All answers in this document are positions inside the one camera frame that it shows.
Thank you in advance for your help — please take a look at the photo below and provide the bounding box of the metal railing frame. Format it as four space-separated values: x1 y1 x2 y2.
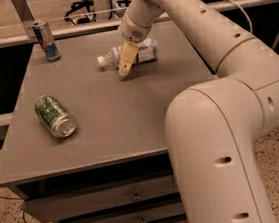
0 0 279 48

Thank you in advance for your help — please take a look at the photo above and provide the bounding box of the black office chair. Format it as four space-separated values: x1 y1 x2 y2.
64 0 94 25

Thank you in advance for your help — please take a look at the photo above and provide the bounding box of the grey drawer cabinet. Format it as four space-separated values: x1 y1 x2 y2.
0 21 211 223

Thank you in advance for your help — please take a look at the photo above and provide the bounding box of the white cable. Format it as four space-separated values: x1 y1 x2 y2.
222 0 254 37

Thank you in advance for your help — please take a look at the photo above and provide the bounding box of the green soda can lying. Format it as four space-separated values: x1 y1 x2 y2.
34 95 77 138

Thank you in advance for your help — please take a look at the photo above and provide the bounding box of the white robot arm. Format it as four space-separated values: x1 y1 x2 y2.
119 0 279 223

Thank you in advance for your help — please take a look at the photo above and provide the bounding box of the clear plastic water bottle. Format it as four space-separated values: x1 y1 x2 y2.
97 38 157 68

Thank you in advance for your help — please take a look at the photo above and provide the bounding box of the top grey drawer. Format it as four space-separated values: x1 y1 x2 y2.
21 175 178 223

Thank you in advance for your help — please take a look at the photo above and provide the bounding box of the middle grey drawer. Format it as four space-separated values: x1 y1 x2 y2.
54 201 187 223

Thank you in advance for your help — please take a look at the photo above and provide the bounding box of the blue silver energy drink can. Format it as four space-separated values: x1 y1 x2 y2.
32 20 61 62

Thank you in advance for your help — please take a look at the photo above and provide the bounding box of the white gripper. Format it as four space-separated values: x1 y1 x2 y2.
118 0 163 77

